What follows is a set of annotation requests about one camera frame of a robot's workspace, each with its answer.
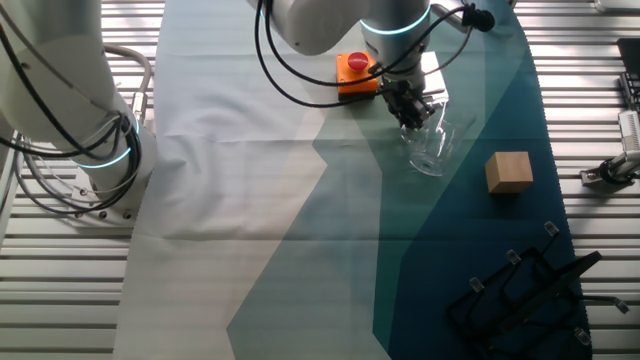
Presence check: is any grey corrugated robot conduit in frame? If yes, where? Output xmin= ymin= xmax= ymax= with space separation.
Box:
xmin=102 ymin=43 xmax=154 ymax=125

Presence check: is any silver ribbed depth camera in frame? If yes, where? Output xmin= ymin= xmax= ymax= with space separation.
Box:
xmin=617 ymin=109 xmax=640 ymax=152

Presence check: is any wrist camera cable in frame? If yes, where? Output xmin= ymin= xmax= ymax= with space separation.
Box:
xmin=253 ymin=0 xmax=496 ymax=109

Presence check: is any grey clamp on rail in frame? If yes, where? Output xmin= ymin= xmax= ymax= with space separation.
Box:
xmin=579 ymin=149 xmax=640 ymax=190

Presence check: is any blue green white tablecloth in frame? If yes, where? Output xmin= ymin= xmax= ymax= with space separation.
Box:
xmin=112 ymin=0 xmax=594 ymax=360

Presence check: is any wooden cube block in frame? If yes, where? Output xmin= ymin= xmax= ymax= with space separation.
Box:
xmin=484 ymin=150 xmax=535 ymax=196

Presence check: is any orange emergency stop button box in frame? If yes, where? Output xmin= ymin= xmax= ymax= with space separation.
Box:
xmin=335 ymin=50 xmax=380 ymax=102

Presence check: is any robot base cable bundle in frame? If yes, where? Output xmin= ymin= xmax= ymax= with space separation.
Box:
xmin=0 ymin=19 xmax=144 ymax=219

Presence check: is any black wire cup rack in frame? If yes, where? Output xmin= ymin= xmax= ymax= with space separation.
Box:
xmin=445 ymin=220 xmax=631 ymax=360

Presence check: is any black mouse pad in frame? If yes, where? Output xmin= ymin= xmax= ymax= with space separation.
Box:
xmin=616 ymin=37 xmax=640 ymax=72

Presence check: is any clear glass cup with handle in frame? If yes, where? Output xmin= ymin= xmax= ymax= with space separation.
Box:
xmin=399 ymin=97 xmax=477 ymax=178

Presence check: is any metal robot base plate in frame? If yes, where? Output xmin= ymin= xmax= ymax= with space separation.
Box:
xmin=66 ymin=166 xmax=140 ymax=222

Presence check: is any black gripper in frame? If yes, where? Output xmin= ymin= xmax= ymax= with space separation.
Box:
xmin=381 ymin=79 xmax=437 ymax=130

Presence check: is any silver digital kitchen scale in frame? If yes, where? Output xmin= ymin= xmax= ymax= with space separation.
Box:
xmin=419 ymin=50 xmax=451 ymax=101

